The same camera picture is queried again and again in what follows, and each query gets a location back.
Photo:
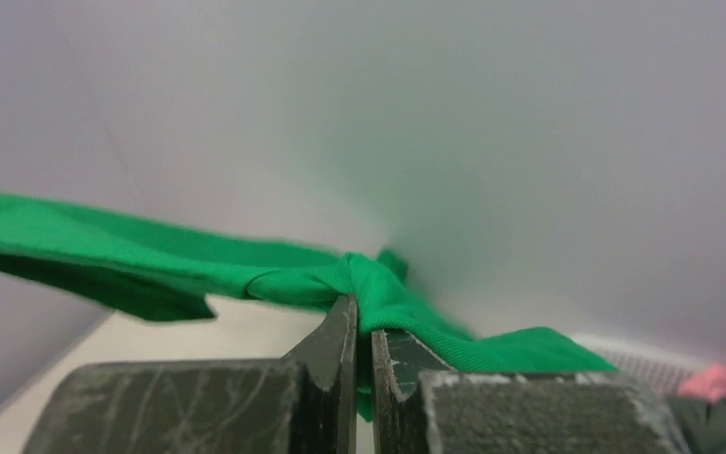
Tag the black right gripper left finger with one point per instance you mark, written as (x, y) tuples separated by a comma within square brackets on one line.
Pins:
[(302, 402)]

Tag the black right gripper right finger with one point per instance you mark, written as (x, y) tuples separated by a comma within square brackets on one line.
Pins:
[(421, 404)]

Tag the green t shirt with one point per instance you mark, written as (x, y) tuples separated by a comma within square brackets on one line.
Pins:
[(161, 272)]

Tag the white plastic laundry basket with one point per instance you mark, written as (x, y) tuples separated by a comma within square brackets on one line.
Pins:
[(663, 370)]

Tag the pink t shirt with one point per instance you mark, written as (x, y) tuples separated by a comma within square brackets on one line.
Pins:
[(708, 384)]

